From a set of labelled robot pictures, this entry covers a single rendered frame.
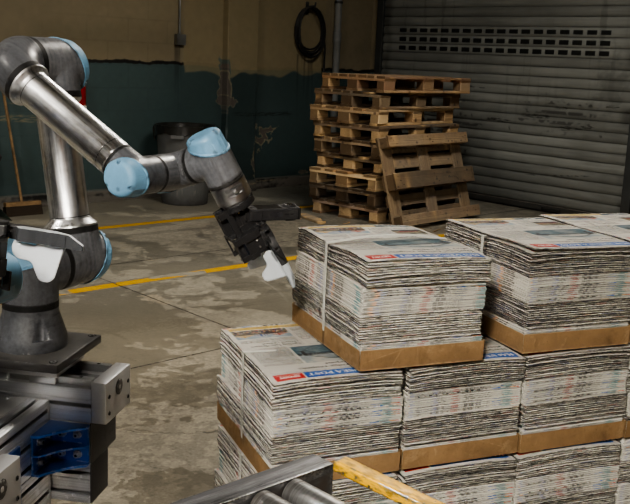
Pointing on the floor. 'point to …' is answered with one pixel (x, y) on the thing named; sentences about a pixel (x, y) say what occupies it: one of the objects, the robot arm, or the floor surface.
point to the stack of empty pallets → (364, 183)
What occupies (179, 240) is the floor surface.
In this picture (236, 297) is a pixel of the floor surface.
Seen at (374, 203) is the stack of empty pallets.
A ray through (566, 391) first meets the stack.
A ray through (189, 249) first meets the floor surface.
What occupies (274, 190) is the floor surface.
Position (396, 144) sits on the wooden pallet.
